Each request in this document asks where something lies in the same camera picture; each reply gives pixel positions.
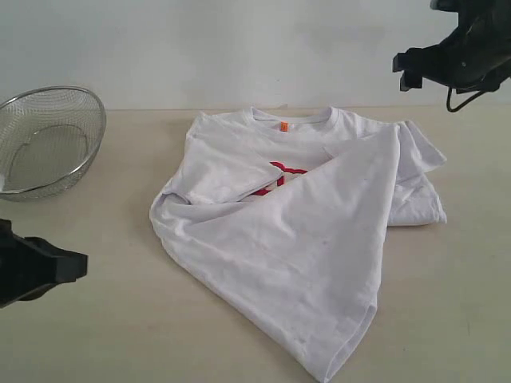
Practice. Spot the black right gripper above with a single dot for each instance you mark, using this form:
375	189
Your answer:
478	46

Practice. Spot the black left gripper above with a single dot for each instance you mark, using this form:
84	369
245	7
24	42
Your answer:
31	260

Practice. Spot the white t-shirt with red print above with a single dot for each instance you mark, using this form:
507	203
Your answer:
285	219

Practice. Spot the metal wire mesh basket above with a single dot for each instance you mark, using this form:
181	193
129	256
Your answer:
49	138

